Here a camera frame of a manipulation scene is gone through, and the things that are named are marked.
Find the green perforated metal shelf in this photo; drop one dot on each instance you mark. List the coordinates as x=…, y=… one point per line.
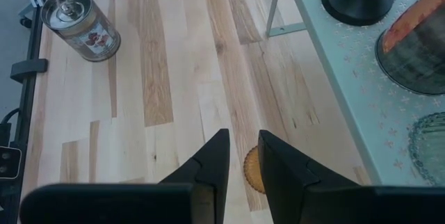
x=365, y=88

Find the black metal candlestick holder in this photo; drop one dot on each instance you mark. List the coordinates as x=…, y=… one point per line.
x=354, y=1

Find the orange label candle tin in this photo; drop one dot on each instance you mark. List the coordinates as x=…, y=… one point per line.
x=413, y=60

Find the black table clamp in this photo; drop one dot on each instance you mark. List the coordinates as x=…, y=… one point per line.
x=29, y=70

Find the black camera box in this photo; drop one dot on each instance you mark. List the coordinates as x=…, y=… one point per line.
x=9, y=163

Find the amber ribbed glass candle holder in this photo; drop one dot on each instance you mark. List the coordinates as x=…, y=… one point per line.
x=252, y=172

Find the silver floral label candle tin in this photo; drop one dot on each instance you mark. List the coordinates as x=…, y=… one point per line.
x=87, y=32

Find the black metal rail frame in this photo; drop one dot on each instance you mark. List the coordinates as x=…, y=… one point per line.
x=28, y=92

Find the clear ribbed glass candle holder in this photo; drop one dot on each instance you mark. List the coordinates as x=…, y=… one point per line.
x=432, y=147

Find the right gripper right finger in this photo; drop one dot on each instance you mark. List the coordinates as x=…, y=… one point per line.
x=285, y=178

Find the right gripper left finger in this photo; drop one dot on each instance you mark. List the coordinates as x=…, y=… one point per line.
x=212, y=168

